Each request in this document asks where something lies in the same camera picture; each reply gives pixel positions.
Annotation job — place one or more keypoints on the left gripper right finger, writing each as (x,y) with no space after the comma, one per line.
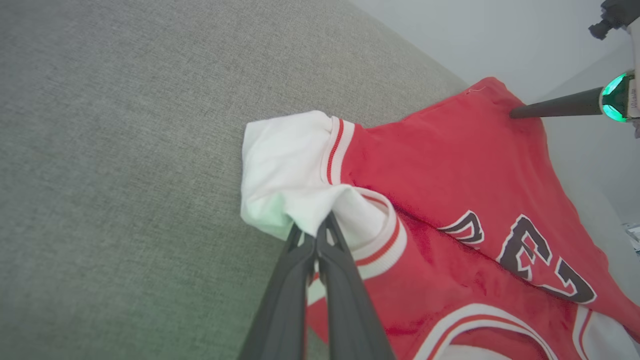
(345,300)

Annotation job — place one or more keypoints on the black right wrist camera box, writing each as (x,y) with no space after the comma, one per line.
(615,12)

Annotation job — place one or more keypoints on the red jersey white sleeves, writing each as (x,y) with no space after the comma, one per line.
(450,160)

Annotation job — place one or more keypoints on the small white grey object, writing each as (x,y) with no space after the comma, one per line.
(634,237)

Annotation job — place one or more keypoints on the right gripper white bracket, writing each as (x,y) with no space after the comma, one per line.
(620,97)

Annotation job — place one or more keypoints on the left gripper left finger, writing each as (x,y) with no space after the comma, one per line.
(287,300)

